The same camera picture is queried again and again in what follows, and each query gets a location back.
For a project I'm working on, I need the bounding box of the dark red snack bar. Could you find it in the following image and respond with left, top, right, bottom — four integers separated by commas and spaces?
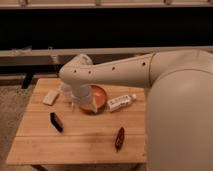
115, 127, 125, 151

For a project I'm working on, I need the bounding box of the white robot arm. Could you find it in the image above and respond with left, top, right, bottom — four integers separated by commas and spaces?
59, 49, 213, 171

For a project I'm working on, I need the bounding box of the white plastic bottle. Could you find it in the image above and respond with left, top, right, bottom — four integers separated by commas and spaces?
107, 94, 137, 112

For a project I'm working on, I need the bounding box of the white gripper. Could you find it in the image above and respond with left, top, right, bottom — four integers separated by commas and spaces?
70, 85, 92, 113

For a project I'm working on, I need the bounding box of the black orange eraser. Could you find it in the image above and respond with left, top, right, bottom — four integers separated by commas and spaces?
50, 112, 63, 132

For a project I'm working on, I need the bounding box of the grey horizontal rail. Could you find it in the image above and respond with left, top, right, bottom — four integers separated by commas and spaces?
0, 45, 213, 66

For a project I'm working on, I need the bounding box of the orange bowl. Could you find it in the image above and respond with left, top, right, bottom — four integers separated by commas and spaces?
79, 85, 107, 114

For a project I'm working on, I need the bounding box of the wooden table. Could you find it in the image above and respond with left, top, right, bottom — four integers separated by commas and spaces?
6, 78, 146, 165

